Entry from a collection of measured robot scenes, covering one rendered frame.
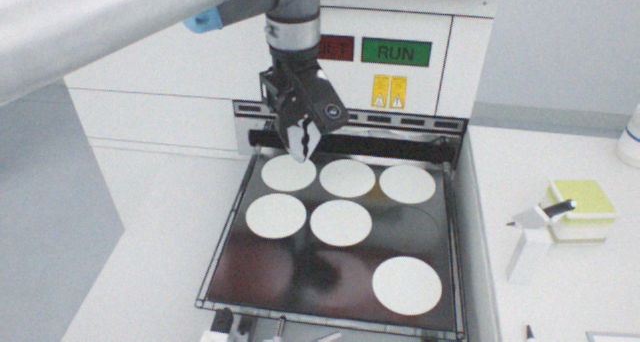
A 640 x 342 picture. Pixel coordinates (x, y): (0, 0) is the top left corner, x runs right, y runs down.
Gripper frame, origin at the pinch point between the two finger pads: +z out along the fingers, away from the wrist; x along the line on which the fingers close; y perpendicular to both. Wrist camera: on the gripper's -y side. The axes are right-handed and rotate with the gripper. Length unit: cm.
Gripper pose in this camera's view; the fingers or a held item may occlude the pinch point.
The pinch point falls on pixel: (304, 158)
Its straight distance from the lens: 76.2
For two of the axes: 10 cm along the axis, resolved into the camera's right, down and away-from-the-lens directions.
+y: -5.4, -5.4, 6.4
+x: -8.4, 3.5, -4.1
